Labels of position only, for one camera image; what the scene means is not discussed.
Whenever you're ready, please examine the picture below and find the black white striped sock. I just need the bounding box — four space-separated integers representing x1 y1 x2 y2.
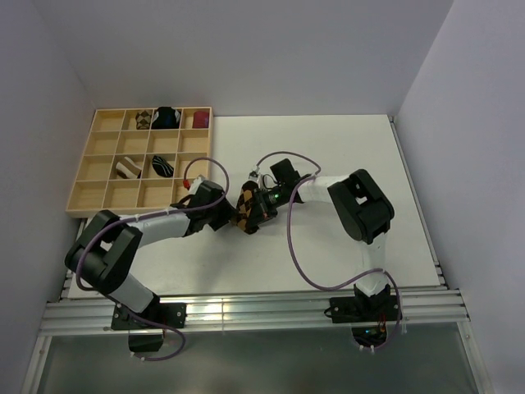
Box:
151 155 174 178

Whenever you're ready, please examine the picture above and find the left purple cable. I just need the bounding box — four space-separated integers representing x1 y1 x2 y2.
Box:
73 158 229 362

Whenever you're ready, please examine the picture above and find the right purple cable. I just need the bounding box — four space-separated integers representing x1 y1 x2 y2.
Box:
253 151 404 350

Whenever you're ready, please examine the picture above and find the rolled argyle sock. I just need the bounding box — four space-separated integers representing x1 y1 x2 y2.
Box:
135 110 153 130

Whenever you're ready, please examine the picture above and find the brown argyle sock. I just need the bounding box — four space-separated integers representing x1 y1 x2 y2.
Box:
231 181 262 235

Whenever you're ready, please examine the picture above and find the rolled red sock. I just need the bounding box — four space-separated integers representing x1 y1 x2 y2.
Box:
192 110 210 129

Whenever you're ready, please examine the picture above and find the wooden compartment tray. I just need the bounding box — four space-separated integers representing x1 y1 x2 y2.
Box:
66 107 213 218

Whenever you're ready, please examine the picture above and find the purple cable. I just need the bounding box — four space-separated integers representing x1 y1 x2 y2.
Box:
73 158 229 362
253 151 404 350

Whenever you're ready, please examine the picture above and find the rolled black blue sock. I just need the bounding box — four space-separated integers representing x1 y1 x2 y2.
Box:
151 107 181 130

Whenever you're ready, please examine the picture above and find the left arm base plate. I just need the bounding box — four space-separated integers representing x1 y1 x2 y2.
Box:
111 301 189 354

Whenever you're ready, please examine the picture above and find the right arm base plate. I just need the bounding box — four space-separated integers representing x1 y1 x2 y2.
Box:
323 284 403 351

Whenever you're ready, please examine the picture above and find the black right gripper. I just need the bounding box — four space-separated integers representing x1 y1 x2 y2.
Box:
247 184 289 228

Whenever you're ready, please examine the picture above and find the aluminium rail frame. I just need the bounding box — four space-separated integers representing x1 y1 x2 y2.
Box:
22 115 493 393

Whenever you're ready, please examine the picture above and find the tan brown striped sock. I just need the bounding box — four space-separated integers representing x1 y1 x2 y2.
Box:
115 156 142 180

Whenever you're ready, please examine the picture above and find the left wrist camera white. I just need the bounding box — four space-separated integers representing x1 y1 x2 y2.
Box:
183 175 207 195

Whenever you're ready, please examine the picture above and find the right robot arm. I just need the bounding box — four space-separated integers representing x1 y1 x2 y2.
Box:
234 158 395 320

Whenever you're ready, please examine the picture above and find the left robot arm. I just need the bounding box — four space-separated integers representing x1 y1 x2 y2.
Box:
65 181 235 328

